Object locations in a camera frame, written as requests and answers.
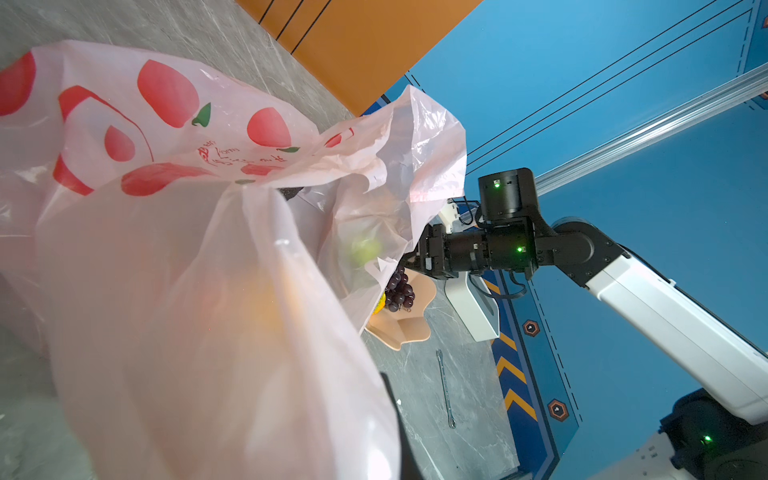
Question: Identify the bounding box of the white grey tissue box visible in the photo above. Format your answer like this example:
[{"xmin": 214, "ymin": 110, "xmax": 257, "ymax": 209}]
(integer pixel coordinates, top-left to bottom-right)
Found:
[{"xmin": 445, "ymin": 272, "xmax": 500, "ymax": 342}]

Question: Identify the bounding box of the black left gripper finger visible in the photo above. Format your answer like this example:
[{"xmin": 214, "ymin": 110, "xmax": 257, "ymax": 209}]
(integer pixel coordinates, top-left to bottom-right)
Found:
[{"xmin": 380, "ymin": 372, "xmax": 423, "ymax": 480}]

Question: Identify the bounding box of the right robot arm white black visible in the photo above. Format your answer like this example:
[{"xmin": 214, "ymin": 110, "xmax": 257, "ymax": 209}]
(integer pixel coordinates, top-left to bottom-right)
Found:
[{"xmin": 401, "ymin": 168, "xmax": 767, "ymax": 425}]

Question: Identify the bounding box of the pink fruit plate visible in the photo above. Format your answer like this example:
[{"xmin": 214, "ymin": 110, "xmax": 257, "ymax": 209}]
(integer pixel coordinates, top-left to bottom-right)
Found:
[{"xmin": 365, "ymin": 269, "xmax": 437, "ymax": 351}]

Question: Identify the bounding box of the right aluminium corner post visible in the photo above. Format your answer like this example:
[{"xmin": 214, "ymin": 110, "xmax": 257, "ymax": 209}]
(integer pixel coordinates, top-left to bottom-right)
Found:
[{"xmin": 536, "ymin": 64, "xmax": 767, "ymax": 195}]

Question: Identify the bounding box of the yellow lemon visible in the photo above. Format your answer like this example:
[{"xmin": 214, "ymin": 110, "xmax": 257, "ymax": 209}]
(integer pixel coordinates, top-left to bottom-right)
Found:
[{"xmin": 373, "ymin": 293, "xmax": 387, "ymax": 315}]

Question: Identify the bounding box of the silver wrench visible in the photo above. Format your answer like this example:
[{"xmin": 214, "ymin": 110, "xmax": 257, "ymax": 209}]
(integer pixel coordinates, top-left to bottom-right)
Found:
[{"xmin": 435, "ymin": 349, "xmax": 456, "ymax": 429}]

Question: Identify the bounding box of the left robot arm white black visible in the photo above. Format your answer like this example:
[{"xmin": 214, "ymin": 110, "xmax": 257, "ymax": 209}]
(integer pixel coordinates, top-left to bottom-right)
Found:
[{"xmin": 595, "ymin": 389, "xmax": 767, "ymax": 479}]

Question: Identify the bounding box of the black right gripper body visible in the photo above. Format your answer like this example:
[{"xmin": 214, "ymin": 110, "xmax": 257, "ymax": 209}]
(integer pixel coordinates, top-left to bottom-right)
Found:
[{"xmin": 400, "ymin": 224, "xmax": 456, "ymax": 280}]

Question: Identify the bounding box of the pink printed plastic bag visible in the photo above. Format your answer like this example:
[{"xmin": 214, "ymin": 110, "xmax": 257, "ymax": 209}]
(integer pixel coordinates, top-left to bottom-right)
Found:
[{"xmin": 1, "ymin": 40, "xmax": 466, "ymax": 479}]

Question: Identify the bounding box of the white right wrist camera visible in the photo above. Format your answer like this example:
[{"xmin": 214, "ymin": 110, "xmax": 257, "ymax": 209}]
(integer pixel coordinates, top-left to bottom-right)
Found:
[{"xmin": 437, "ymin": 202, "xmax": 476, "ymax": 234}]

